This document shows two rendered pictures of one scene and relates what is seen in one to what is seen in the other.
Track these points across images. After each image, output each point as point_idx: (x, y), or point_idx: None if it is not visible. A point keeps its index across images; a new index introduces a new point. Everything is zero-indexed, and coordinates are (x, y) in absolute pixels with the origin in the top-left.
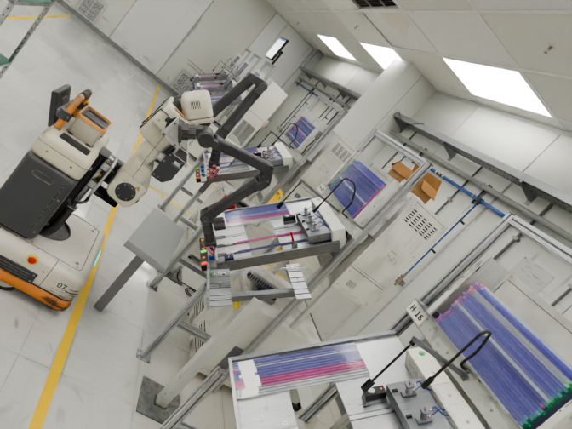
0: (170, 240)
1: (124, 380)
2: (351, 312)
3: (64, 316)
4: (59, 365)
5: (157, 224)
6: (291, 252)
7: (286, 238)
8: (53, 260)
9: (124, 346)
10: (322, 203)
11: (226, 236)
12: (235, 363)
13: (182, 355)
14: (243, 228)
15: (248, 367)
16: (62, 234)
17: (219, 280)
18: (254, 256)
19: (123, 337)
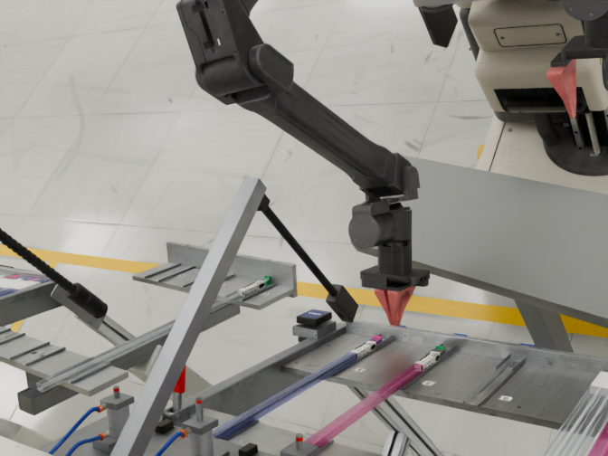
0: (500, 260)
1: (369, 415)
2: None
3: (494, 295)
4: (377, 300)
5: (565, 221)
6: None
7: (271, 446)
8: (479, 169)
9: (460, 422)
10: (50, 279)
11: (508, 375)
12: (43, 280)
13: None
14: (531, 414)
15: (15, 284)
16: (593, 166)
17: (231, 285)
18: (270, 357)
19: (486, 422)
